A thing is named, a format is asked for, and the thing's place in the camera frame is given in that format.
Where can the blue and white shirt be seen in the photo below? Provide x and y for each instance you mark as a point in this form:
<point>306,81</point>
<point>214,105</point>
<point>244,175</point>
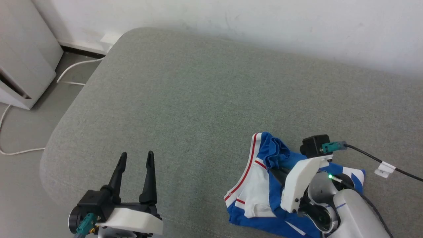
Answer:
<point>257,188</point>

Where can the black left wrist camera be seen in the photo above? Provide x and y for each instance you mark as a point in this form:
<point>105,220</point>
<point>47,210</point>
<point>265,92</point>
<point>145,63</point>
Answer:
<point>94,201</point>

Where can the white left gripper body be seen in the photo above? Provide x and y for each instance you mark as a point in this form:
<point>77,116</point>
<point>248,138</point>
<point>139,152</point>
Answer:
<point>132,219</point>

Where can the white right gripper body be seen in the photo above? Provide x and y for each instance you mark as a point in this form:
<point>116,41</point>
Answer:
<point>297,185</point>

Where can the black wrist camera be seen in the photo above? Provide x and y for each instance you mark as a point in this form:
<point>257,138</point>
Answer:
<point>314,145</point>
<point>94,201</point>

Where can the black left gripper motor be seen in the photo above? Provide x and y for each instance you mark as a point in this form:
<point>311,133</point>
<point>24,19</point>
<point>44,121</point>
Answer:
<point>73,221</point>

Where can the white floor appliance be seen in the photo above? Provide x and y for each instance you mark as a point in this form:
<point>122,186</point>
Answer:
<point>26,49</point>

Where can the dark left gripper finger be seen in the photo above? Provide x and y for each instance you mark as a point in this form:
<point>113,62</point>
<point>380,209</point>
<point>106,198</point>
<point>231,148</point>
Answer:
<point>149,185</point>
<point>117,185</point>

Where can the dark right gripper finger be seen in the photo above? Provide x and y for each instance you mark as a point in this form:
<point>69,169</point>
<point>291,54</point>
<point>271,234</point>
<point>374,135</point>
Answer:
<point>281,175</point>

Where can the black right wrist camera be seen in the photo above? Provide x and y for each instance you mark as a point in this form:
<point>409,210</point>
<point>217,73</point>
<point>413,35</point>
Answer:
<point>314,145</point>

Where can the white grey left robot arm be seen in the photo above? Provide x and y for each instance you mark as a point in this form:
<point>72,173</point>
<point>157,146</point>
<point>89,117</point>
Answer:
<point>115,234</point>

